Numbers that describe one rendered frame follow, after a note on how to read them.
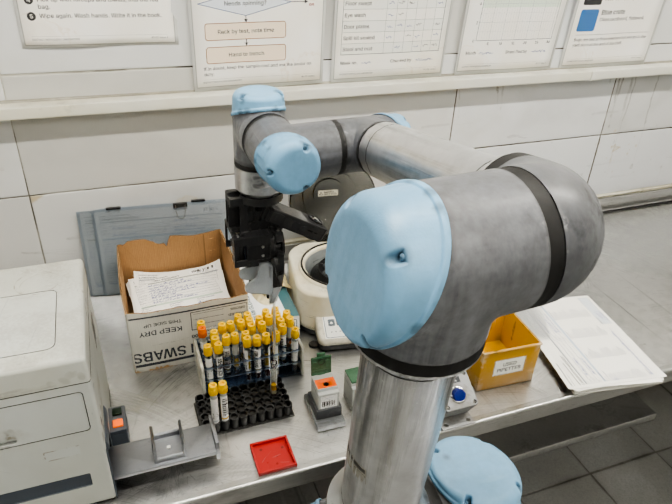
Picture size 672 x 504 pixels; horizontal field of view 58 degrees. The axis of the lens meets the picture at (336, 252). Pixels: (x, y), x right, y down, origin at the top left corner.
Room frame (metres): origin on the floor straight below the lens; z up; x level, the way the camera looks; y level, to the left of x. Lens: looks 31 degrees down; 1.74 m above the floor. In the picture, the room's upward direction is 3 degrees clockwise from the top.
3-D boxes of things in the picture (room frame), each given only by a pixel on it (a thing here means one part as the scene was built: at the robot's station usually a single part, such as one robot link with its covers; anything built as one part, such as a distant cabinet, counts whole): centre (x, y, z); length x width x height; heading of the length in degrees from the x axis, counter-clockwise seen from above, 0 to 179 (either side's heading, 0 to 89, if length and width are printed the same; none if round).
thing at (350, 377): (0.88, -0.05, 0.91); 0.05 x 0.04 x 0.07; 22
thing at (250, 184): (0.84, 0.12, 1.36); 0.08 x 0.08 x 0.05
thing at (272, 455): (0.73, 0.09, 0.88); 0.07 x 0.07 x 0.01; 22
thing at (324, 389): (0.84, 0.01, 0.92); 0.05 x 0.04 x 0.06; 21
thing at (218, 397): (0.84, 0.16, 0.93); 0.17 x 0.09 x 0.11; 112
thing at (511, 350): (1.00, -0.34, 0.93); 0.13 x 0.13 x 0.10; 19
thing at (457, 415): (0.88, -0.22, 0.92); 0.13 x 0.07 x 0.08; 22
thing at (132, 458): (0.70, 0.29, 0.92); 0.21 x 0.07 x 0.05; 112
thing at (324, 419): (0.84, 0.01, 0.89); 0.09 x 0.05 x 0.04; 21
